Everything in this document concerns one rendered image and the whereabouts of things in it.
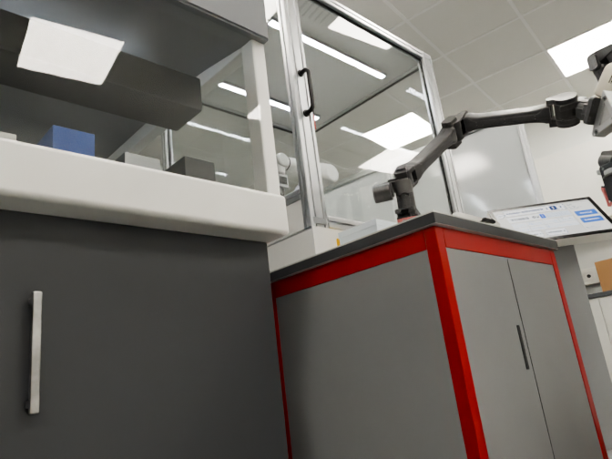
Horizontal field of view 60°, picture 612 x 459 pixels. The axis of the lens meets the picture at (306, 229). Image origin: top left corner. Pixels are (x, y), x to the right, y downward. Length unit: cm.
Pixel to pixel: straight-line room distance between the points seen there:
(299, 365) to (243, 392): 24
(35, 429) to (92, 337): 17
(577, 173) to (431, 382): 435
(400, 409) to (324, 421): 23
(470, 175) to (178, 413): 306
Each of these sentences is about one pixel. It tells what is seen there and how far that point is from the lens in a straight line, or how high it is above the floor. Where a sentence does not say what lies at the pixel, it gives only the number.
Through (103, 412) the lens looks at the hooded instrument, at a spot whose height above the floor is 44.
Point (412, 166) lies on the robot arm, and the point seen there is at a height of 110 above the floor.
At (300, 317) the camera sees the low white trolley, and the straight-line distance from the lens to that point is 139.
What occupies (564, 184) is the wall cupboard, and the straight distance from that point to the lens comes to 536.
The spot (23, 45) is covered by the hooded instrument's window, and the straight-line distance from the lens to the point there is 117.
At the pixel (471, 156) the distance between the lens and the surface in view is 389.
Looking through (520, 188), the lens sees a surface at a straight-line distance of 372.
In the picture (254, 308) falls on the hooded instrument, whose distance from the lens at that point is 126.
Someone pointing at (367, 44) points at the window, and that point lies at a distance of 251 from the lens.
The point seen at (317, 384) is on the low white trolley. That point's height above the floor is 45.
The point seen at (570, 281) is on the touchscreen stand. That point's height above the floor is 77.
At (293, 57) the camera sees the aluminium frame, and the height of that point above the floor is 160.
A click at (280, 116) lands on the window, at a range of 199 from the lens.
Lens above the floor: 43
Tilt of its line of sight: 17 degrees up
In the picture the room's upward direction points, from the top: 7 degrees counter-clockwise
